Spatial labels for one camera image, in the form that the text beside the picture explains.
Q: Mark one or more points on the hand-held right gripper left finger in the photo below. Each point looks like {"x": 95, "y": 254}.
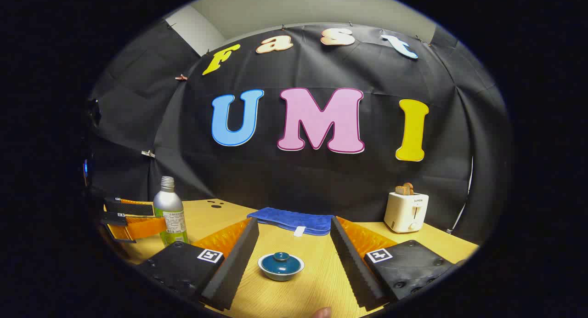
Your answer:
{"x": 234, "y": 267}

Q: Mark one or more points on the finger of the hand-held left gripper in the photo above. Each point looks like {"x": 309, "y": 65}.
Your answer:
{"x": 131, "y": 208}
{"x": 114, "y": 219}

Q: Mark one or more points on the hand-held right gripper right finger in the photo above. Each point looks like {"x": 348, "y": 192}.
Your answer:
{"x": 353, "y": 267}

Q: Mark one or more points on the silver green-label water bottle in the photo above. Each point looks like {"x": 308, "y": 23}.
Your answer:
{"x": 168, "y": 207}

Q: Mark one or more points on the white ceramic teacup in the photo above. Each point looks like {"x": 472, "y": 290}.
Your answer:
{"x": 281, "y": 275}

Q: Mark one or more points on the silver binder clip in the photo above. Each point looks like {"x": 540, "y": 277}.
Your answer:
{"x": 148, "y": 153}

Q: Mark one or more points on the white toaster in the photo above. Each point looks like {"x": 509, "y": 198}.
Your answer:
{"x": 404, "y": 212}

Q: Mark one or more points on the blue folded cloth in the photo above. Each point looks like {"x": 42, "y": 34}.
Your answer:
{"x": 294, "y": 219}

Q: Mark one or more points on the toasted bread slice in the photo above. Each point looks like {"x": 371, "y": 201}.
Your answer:
{"x": 409, "y": 188}
{"x": 400, "y": 190}

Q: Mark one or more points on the black backdrop cloth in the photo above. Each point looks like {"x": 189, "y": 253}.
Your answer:
{"x": 321, "y": 180}

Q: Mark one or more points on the copper binder clip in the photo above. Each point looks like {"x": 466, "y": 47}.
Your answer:
{"x": 181, "y": 77}

